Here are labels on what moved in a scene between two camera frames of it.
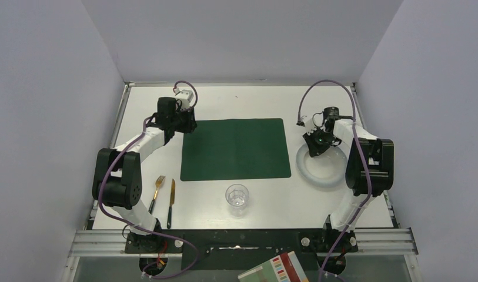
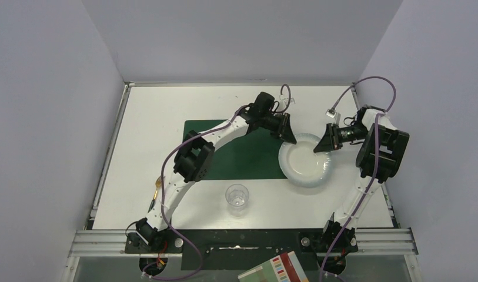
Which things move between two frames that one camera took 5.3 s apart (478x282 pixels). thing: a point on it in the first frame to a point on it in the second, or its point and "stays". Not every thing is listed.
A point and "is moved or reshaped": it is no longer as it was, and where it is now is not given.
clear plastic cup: (237, 195) stays
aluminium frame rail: (86, 242) stays
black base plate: (236, 249) stays
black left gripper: (186, 124) to (283, 126)
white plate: (323, 169) is moved or reshaped
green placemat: (231, 149) stays
